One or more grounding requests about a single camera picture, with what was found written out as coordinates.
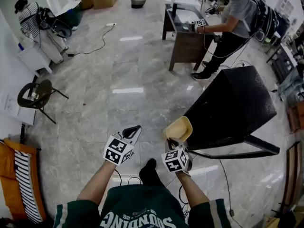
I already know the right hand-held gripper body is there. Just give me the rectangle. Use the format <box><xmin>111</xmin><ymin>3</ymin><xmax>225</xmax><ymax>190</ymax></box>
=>
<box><xmin>161</xmin><ymin>143</ymin><xmax>193</xmax><ymax>173</ymax></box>

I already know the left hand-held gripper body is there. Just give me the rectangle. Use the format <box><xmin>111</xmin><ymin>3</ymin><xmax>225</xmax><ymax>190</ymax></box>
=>
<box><xmin>103</xmin><ymin>128</ymin><xmax>141</xmax><ymax>167</ymax></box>

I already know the beige plastic container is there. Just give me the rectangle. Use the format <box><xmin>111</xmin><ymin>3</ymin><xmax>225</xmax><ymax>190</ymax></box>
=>
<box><xmin>162</xmin><ymin>115</ymin><xmax>193</xmax><ymax>143</ymax></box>

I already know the black mini fridge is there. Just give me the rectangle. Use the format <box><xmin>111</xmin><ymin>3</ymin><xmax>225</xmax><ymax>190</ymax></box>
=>
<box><xmin>183</xmin><ymin>65</ymin><xmax>278</xmax><ymax>152</ymax></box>

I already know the person's right forearm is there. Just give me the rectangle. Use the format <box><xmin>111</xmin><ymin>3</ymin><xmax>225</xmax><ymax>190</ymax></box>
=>
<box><xmin>175</xmin><ymin>171</ymin><xmax>210</xmax><ymax>209</ymax></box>

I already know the person's left forearm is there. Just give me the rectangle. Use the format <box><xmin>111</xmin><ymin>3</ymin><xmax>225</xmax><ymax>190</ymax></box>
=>
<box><xmin>76</xmin><ymin>160</ymin><xmax>117</xmax><ymax>206</ymax></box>

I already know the person's black-clad leg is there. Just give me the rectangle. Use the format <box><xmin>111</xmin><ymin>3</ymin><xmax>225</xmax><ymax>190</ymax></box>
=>
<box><xmin>138</xmin><ymin>158</ymin><xmax>165</xmax><ymax>188</ymax></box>

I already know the person's green printed shirt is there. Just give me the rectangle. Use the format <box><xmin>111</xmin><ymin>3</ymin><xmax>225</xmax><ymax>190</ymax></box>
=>
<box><xmin>52</xmin><ymin>184</ymin><xmax>232</xmax><ymax>228</ymax></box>

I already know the black metal stand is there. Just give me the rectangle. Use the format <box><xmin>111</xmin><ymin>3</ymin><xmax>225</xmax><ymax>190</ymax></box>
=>
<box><xmin>187</xmin><ymin>133</ymin><xmax>281</xmax><ymax>161</ymax></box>

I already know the black round chair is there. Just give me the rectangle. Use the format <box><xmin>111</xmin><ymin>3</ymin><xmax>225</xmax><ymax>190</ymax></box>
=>
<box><xmin>17</xmin><ymin>79</ymin><xmax>70</xmax><ymax>125</ymax></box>

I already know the black white striped cushion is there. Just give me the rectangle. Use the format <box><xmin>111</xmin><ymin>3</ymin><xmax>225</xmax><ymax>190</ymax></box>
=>
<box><xmin>13</xmin><ymin>150</ymin><xmax>44</xmax><ymax>225</ymax></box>

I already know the dark wooden desk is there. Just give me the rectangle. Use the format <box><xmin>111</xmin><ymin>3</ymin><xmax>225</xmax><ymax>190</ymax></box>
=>
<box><xmin>162</xmin><ymin>3</ymin><xmax>215</xmax><ymax>71</ymax></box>

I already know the white desk with papers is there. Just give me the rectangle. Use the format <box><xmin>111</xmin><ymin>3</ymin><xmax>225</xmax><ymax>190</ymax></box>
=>
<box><xmin>0</xmin><ymin>89</ymin><xmax>37</xmax><ymax>126</ymax></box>

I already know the orange sofa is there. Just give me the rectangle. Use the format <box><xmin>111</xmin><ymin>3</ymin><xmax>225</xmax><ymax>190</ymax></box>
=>
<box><xmin>0</xmin><ymin>137</ymin><xmax>47</xmax><ymax>223</ymax></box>

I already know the brown wooden furniture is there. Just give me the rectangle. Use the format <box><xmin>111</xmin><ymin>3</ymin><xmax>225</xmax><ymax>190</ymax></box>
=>
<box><xmin>281</xmin><ymin>140</ymin><xmax>304</xmax><ymax>215</ymax></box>

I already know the white low cabinet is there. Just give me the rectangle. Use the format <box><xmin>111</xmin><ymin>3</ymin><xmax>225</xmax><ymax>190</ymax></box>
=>
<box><xmin>17</xmin><ymin>43</ymin><xmax>53</xmax><ymax>75</ymax></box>

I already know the black bucket chair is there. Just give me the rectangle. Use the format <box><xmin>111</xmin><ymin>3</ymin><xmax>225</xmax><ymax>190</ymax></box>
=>
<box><xmin>38</xmin><ymin>7</ymin><xmax>73</xmax><ymax>39</ymax></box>

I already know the thin black cable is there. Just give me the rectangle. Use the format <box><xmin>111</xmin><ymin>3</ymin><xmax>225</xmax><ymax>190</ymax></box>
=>
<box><xmin>218</xmin><ymin>159</ymin><xmax>239</xmax><ymax>225</ymax></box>

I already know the black floor cable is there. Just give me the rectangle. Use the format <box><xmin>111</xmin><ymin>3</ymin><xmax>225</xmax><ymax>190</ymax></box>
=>
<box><xmin>67</xmin><ymin>24</ymin><xmax>116</xmax><ymax>57</ymax></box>

